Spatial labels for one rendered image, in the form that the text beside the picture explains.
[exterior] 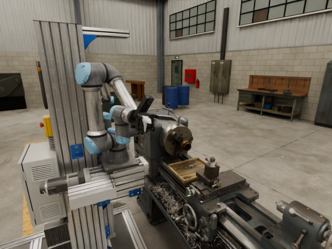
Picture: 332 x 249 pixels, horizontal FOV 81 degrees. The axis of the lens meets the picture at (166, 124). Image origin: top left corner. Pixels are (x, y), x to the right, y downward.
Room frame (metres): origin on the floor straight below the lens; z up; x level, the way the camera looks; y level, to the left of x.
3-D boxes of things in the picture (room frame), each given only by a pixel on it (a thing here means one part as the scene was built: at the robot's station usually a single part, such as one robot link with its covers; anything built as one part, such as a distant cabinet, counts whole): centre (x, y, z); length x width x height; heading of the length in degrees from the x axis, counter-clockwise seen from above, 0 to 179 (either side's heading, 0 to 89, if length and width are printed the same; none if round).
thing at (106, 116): (1.67, 0.56, 1.33); 0.13 x 0.12 x 0.14; 95
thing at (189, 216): (1.14, -0.21, 0.75); 0.27 x 0.10 x 0.23; 28
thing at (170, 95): (8.55, -0.25, 0.44); 0.59 x 0.59 x 0.88
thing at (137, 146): (2.17, 0.09, 0.43); 0.60 x 0.48 x 0.86; 28
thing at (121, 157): (1.23, 0.33, 1.21); 0.15 x 0.15 x 0.10
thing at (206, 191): (1.26, -0.38, 0.95); 0.43 x 0.17 x 0.05; 118
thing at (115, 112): (0.96, 0.23, 1.56); 0.11 x 0.08 x 0.09; 48
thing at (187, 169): (1.58, -0.24, 0.89); 0.36 x 0.30 x 0.04; 118
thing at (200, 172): (1.26, -0.31, 0.99); 0.20 x 0.10 x 0.05; 28
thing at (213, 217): (1.01, -0.30, 0.84); 0.04 x 0.04 x 0.10; 28
